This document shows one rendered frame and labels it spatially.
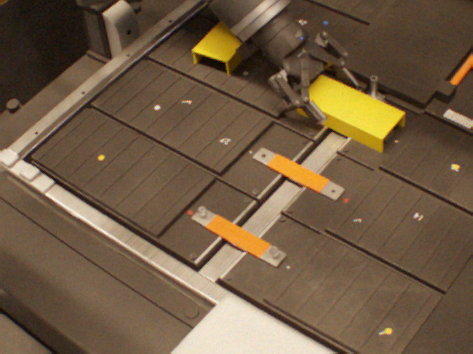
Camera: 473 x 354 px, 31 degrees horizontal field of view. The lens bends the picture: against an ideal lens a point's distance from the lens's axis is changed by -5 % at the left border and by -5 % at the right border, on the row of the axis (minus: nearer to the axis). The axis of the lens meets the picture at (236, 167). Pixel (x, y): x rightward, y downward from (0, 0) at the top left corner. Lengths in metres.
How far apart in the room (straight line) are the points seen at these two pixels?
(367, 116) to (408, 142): 0.08
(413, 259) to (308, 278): 0.15
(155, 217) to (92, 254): 0.18
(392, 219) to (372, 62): 0.33
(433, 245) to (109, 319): 0.46
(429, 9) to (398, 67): 0.18
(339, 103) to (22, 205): 0.52
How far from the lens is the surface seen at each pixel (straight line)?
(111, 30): 1.68
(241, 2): 1.33
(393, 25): 1.56
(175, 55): 1.54
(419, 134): 1.37
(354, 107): 1.38
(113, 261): 1.11
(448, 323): 1.15
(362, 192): 1.29
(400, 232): 1.24
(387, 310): 1.16
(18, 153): 1.46
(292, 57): 1.37
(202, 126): 1.40
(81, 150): 1.40
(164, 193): 1.31
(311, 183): 1.30
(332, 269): 1.20
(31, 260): 1.15
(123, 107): 1.46
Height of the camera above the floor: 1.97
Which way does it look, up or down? 47 degrees down
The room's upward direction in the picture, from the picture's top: 7 degrees counter-clockwise
